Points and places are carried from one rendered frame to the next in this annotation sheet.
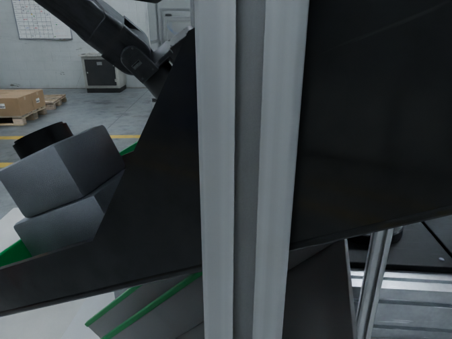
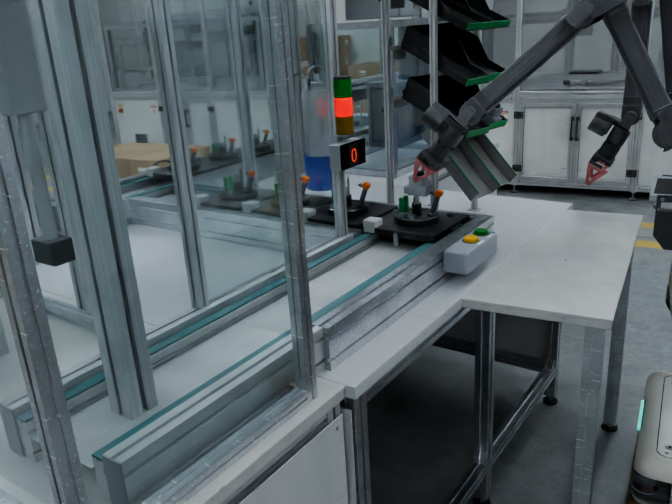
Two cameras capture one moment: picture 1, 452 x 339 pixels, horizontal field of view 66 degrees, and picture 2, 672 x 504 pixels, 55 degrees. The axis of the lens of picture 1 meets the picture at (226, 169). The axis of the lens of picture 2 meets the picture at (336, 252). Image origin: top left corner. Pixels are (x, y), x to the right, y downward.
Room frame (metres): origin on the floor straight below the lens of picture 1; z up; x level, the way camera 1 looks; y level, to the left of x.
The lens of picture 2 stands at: (2.36, 0.76, 1.55)
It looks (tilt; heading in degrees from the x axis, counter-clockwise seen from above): 19 degrees down; 211
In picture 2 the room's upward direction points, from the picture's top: 4 degrees counter-clockwise
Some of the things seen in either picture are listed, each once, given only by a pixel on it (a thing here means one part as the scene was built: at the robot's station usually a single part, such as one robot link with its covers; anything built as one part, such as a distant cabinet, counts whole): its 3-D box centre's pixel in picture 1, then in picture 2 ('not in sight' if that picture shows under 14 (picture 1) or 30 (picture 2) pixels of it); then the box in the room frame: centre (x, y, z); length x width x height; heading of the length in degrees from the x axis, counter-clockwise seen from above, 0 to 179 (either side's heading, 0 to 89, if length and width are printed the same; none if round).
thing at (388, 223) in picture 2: not in sight; (416, 223); (0.60, -0.01, 0.96); 0.24 x 0.24 x 0.02; 85
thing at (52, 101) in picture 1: (26, 102); not in sight; (6.36, 3.69, 0.07); 1.20 x 0.82 x 0.14; 99
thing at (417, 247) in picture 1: (366, 205); (346, 198); (0.58, -0.26, 1.01); 0.24 x 0.24 x 0.13; 85
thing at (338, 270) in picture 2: not in sight; (357, 269); (0.90, -0.06, 0.91); 0.84 x 0.28 x 0.10; 175
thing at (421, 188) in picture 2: not in sight; (416, 182); (0.59, -0.01, 1.09); 0.08 x 0.04 x 0.07; 85
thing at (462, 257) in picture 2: not in sight; (470, 250); (0.70, 0.20, 0.93); 0.21 x 0.07 x 0.06; 175
